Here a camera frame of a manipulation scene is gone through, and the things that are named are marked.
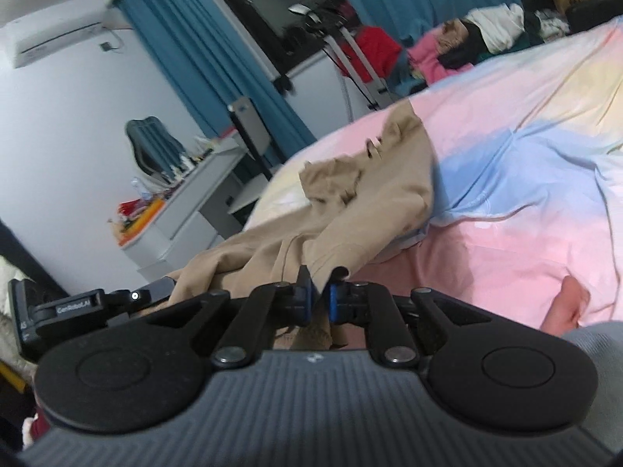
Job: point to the black garment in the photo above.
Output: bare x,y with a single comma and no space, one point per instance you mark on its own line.
455,57

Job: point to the person's bare foot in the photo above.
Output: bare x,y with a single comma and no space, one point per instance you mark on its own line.
567,301

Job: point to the tan printed t-shirt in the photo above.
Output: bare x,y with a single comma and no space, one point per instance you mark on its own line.
370,194

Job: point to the silver camera tripod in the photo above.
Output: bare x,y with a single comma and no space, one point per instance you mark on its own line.
350,51

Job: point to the white desk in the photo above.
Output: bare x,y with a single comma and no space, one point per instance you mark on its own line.
194,189

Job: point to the dark window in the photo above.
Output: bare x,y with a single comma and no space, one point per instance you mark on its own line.
272,0

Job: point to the white garment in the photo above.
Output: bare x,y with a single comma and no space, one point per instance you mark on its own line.
496,24

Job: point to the white air conditioner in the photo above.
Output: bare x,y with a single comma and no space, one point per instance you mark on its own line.
53,39

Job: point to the wall socket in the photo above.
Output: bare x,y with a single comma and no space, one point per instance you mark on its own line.
108,47

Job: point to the person's grey trouser leg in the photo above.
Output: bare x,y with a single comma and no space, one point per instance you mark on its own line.
598,369

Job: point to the pile of colourful desk items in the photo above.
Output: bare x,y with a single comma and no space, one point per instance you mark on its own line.
138,214

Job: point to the light brown garment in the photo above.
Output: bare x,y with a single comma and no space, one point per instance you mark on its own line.
452,34

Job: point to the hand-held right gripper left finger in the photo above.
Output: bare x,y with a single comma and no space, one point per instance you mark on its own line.
305,299

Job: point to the computer monitor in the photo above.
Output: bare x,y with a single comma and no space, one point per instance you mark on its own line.
250,131

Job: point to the pastel multicoloured bedsheet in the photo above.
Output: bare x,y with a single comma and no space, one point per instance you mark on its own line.
525,165

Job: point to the red garment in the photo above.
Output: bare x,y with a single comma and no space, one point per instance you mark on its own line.
379,48

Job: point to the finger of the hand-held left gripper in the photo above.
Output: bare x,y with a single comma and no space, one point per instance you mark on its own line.
146,294

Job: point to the black sofa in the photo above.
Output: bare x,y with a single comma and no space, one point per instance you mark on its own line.
596,15

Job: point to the pink garment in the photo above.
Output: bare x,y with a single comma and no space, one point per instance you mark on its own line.
428,61

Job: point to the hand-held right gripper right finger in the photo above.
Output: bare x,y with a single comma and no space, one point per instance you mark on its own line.
335,304

